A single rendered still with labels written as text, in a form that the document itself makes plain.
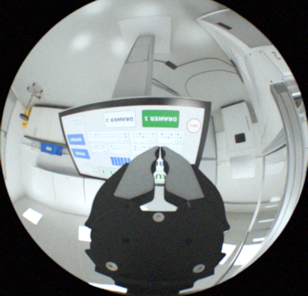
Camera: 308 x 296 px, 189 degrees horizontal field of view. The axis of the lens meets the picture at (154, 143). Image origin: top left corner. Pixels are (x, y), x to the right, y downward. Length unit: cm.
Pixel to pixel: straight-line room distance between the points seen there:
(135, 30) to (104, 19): 37
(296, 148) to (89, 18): 146
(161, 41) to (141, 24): 30
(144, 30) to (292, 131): 114
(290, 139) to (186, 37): 113
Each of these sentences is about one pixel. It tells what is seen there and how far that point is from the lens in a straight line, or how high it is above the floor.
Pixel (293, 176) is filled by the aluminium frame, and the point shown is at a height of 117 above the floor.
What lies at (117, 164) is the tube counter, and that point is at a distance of 37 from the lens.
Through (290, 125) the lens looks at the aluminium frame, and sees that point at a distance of 31.
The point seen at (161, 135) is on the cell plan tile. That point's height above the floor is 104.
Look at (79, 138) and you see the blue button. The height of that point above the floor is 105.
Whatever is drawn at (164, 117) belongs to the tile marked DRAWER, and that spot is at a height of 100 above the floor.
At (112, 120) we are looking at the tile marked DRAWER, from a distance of 30.
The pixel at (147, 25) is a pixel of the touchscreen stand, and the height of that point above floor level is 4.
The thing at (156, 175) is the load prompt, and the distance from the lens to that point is 37.
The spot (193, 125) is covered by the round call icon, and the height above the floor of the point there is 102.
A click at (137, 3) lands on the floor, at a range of 114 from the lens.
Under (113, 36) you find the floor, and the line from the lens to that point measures 124.
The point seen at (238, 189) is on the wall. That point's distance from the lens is 370.
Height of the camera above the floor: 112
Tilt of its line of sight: 12 degrees down
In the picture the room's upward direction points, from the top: 178 degrees counter-clockwise
